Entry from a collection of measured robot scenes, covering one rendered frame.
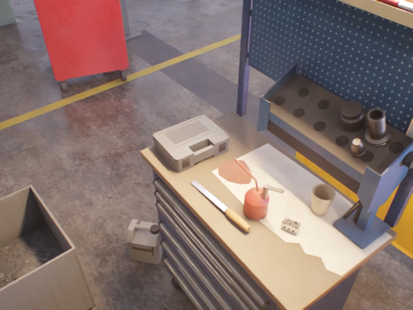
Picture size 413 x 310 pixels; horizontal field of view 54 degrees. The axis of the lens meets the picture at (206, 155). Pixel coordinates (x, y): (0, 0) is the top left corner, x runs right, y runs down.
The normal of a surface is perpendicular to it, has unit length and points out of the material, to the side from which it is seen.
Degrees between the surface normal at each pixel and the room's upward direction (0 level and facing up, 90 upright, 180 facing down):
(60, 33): 90
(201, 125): 0
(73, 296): 90
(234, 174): 38
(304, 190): 0
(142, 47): 0
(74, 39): 90
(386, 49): 90
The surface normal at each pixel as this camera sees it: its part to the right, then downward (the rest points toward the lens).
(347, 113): -0.37, -0.49
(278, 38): -0.81, 0.39
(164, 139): 0.00, -0.76
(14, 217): 0.64, 0.50
